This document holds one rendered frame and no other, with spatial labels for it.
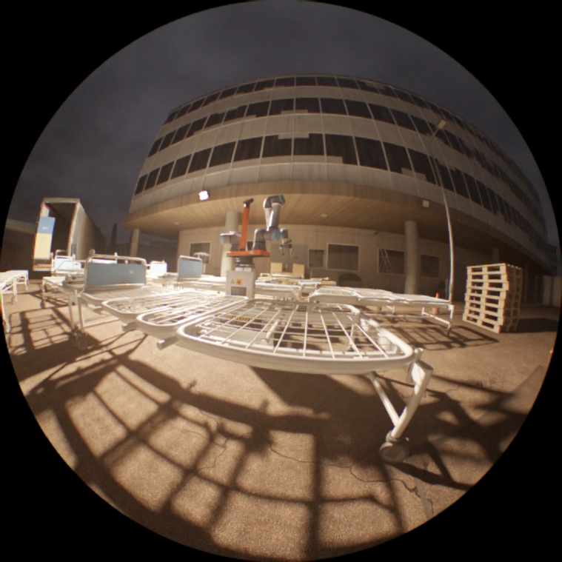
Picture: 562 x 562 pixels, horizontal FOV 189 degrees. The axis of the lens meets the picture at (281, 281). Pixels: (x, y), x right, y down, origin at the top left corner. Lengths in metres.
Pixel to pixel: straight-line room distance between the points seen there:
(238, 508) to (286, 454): 0.31
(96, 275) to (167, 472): 1.45
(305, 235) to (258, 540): 8.84
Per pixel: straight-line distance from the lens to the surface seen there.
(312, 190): 5.70
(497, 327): 3.82
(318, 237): 8.63
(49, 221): 11.45
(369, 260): 8.95
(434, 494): 0.88
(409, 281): 7.52
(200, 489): 0.74
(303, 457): 0.79
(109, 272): 1.76
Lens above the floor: 0.68
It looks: 2 degrees down
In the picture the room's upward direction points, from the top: 3 degrees clockwise
